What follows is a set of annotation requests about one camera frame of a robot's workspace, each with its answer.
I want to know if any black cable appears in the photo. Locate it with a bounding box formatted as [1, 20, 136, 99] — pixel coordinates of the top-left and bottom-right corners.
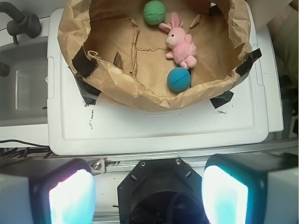
[0, 139, 53, 159]

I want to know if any black tape piece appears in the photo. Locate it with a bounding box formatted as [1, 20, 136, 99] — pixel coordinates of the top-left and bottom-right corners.
[210, 91, 234, 109]
[234, 48, 262, 87]
[72, 46, 98, 78]
[74, 76, 101, 105]

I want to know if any grey sink basin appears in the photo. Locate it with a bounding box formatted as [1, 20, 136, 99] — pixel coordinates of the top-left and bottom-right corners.
[0, 37, 48, 127]

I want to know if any green foam ball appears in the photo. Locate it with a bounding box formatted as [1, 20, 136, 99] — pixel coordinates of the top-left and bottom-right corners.
[143, 0, 165, 25]

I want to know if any black tape piece upper right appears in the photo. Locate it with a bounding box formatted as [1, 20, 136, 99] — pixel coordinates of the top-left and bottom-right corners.
[234, 48, 262, 87]

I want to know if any pink plush bunny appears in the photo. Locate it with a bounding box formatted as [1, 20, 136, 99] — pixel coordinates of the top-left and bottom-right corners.
[158, 12, 197, 70]

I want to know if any black tape piece lower left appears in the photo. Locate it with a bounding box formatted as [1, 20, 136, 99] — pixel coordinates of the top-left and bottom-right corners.
[74, 76, 101, 105]

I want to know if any metal corner bracket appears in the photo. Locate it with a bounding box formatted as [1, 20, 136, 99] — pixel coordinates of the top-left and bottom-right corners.
[90, 158, 106, 175]

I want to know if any crumpled brown paper bag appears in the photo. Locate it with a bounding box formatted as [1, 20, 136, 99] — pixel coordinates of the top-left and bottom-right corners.
[58, 0, 252, 112]

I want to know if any aluminium frame rail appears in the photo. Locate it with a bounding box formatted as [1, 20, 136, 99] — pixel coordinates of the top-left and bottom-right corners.
[85, 139, 299, 175]

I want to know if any black octagonal mount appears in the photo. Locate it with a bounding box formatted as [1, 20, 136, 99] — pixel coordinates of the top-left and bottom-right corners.
[117, 159, 209, 224]

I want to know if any black tape piece lower right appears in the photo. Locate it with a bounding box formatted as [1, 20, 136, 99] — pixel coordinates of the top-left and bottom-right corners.
[210, 91, 234, 109]

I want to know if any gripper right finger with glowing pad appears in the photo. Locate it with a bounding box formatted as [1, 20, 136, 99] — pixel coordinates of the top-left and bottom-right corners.
[201, 153, 299, 224]

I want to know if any blue foam ball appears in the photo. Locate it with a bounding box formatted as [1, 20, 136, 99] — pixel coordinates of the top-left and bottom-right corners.
[167, 67, 191, 92]

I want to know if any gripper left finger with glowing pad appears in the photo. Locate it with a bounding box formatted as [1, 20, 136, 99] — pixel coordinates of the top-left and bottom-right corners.
[0, 158, 96, 224]

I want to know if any white plastic bin lid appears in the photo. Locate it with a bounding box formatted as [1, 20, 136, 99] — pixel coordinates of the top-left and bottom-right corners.
[47, 9, 269, 155]

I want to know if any black tape piece upper left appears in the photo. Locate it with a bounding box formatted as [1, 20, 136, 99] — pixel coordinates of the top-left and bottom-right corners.
[72, 46, 98, 78]

